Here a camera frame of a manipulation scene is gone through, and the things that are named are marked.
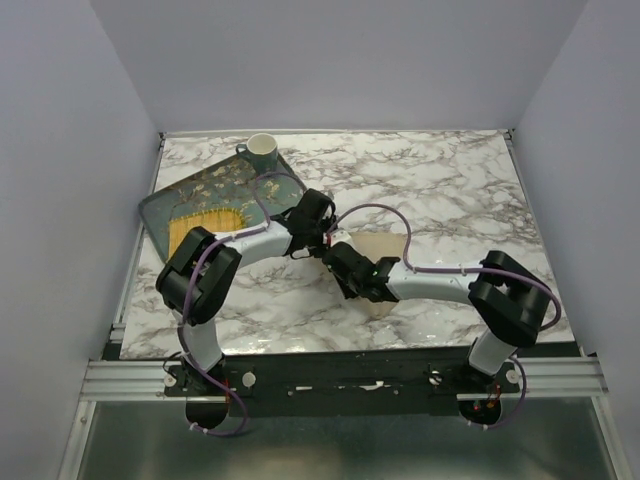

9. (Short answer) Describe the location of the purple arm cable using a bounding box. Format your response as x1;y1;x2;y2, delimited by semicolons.
177;172;314;440
324;203;562;431

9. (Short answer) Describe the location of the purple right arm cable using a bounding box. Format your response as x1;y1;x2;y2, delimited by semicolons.
324;203;562;431

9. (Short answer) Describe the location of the green ceramic mug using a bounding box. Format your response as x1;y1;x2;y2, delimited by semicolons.
236;133;279;175

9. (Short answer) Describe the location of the yellow bamboo mat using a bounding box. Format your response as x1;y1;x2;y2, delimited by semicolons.
167;206;246;261

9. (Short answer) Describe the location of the green floral tray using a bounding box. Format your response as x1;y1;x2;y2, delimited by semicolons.
138;155;302;261

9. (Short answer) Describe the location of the silver aluminium frame rail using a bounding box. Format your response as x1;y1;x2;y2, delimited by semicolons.
62;130;630;479

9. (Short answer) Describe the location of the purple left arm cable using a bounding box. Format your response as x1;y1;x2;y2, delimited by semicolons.
177;172;314;440

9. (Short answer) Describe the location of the beige cloth napkin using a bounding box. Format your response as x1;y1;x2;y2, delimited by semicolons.
343;232;406;320

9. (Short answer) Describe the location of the black metal base rail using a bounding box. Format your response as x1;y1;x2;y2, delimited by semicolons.
164;347;520;429

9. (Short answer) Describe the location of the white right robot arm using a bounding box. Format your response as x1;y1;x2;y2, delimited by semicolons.
322;242;562;392

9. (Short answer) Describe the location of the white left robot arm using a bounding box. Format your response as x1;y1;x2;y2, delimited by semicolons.
156;189;336;395

